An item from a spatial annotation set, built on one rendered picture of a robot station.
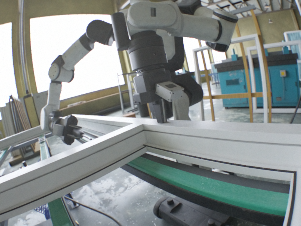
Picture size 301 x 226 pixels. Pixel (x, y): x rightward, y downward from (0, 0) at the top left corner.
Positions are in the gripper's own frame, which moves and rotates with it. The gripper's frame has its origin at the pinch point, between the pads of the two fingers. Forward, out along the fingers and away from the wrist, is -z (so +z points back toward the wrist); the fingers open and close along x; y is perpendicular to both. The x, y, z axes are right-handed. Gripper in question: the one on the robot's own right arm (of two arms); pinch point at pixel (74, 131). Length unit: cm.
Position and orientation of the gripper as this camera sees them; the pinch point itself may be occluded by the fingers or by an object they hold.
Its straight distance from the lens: 63.7
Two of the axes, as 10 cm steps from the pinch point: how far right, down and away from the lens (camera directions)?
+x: 1.7, -9.7, 1.5
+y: 4.6, 2.1, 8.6
